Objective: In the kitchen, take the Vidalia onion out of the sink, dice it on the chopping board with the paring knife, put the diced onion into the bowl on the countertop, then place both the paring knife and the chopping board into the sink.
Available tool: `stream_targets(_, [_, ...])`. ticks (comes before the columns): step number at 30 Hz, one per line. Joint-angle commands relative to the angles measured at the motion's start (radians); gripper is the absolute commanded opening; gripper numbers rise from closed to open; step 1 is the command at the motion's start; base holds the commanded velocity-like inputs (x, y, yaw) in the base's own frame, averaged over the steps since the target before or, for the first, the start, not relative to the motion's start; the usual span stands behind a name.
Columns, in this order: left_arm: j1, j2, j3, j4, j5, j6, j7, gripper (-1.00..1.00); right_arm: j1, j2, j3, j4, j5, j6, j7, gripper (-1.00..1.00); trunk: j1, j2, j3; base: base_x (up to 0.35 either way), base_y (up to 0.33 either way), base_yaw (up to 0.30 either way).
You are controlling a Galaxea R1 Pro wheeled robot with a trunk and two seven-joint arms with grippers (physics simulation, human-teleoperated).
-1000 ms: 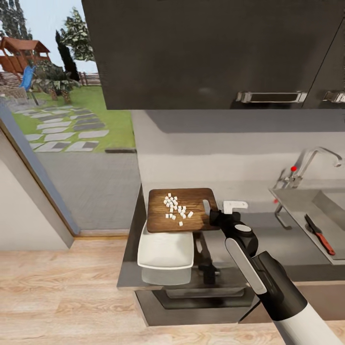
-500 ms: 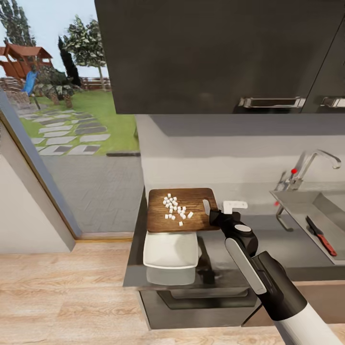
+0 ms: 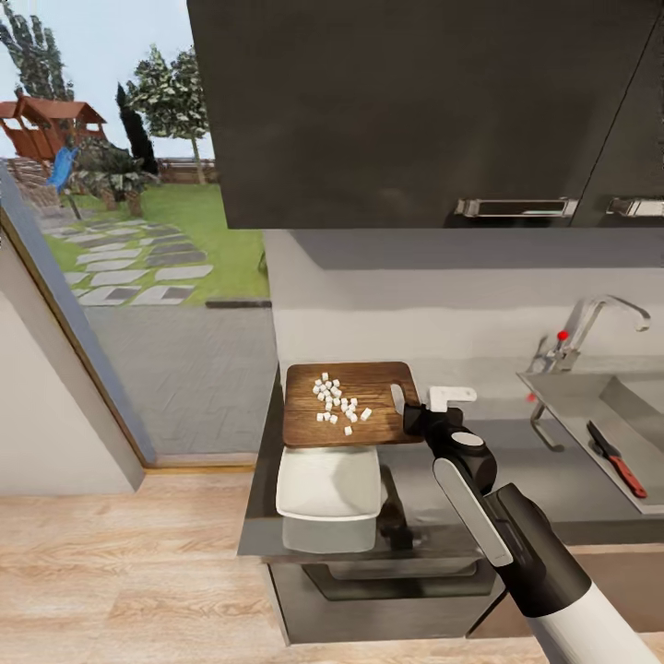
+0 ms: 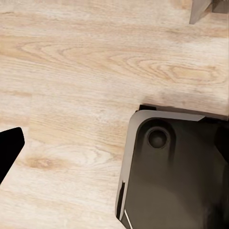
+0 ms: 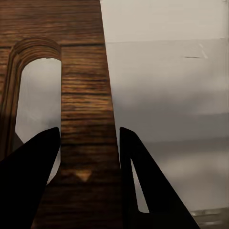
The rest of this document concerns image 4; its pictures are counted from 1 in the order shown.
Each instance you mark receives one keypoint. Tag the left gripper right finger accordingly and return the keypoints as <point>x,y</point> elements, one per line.
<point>221,141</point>

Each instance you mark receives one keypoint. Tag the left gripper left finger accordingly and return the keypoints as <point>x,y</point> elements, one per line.
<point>11,143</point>

